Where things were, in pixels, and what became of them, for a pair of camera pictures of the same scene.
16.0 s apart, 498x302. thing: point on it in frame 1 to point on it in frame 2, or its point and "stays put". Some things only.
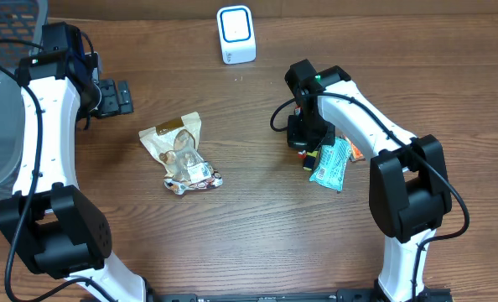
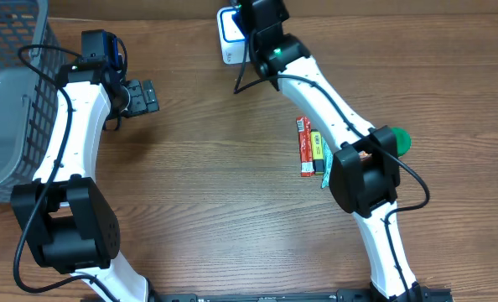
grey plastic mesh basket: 2,119 stays put
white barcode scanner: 236,34 stays put
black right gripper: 301,137 to 266,11
